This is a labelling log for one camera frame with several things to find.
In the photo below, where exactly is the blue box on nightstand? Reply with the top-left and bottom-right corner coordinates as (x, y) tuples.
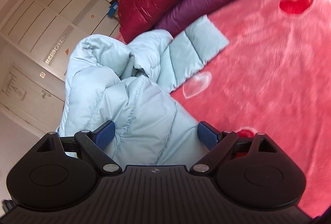
(107, 0), (118, 17)

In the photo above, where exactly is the light blue puffer jacket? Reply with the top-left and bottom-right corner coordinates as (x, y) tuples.
(58, 16), (228, 167)

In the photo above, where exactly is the white panelled wardrobe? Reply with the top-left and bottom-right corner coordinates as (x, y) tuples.
(1, 0), (120, 80)

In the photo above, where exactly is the pink heart-pattern bed blanket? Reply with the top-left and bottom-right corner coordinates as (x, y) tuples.
(172, 0), (330, 217)

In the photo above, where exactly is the white room door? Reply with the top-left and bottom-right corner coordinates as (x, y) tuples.
(1, 66), (64, 133)

